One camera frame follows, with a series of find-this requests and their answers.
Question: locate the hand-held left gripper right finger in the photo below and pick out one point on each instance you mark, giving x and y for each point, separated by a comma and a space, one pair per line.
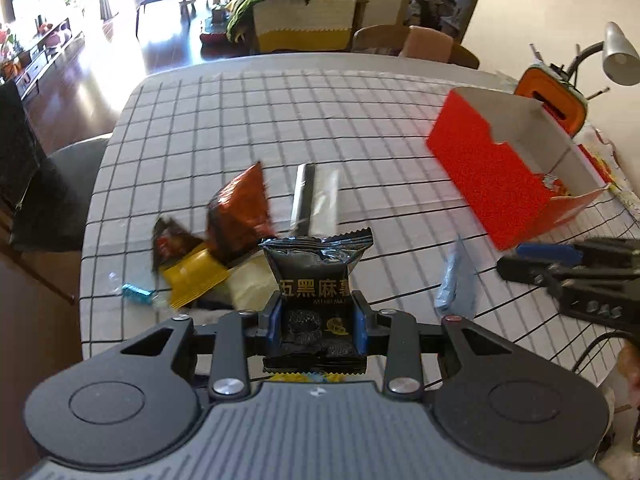
359, 327

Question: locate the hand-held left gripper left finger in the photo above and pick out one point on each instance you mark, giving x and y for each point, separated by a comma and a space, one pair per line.
274, 325

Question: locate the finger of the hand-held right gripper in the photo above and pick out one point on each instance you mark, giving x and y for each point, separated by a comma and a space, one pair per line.
545, 252
525, 270

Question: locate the pale yellow snack packet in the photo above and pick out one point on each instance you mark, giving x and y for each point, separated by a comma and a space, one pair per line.
250, 285

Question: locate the black snack packet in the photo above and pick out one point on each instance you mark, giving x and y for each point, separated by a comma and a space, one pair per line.
315, 270

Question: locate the light blue snack packet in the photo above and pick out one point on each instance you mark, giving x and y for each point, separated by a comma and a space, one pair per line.
447, 280

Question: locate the red cardboard box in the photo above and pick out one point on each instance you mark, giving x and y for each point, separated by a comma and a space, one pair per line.
495, 185

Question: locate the small yellow snack packet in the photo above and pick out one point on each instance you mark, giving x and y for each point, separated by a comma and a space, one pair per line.
192, 272

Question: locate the red foil snack packet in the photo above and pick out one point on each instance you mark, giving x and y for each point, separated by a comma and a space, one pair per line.
240, 215

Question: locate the small dark candy packet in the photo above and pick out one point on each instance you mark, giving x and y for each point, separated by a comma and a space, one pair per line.
172, 242

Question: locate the long clear snack packet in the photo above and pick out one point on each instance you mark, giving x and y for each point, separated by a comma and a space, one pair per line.
320, 200

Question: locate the blue candy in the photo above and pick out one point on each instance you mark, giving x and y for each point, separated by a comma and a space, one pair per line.
137, 293

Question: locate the person's right hand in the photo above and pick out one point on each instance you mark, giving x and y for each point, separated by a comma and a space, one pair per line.
629, 366

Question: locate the printed plastic bag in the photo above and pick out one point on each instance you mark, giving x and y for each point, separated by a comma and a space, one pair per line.
620, 170

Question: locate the orange case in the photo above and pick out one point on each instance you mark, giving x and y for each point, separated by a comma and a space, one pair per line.
575, 110

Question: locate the white checked tablecloth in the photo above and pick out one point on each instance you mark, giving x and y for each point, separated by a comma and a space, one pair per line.
300, 120

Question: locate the wooden chair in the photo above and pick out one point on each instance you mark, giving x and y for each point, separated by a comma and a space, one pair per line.
380, 40
467, 57

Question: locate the grey desk lamp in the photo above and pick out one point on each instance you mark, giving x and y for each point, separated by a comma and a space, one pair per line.
620, 55

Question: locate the dark grey chair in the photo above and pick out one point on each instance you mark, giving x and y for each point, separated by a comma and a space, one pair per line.
55, 195

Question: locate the cluttered dark shelf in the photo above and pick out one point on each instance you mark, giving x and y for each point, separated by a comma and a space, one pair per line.
435, 2

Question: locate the red floor item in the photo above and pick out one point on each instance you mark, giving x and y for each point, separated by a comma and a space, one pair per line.
215, 35

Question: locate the cream and yellow armchair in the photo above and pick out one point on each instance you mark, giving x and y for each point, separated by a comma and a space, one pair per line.
300, 22

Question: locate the green and black jacket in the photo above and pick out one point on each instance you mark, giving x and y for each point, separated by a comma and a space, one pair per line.
245, 7

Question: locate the long tv cabinet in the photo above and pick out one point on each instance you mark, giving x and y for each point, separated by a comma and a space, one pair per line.
40, 57

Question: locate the pink flower bouquet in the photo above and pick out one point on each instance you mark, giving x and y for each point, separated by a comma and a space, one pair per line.
10, 45

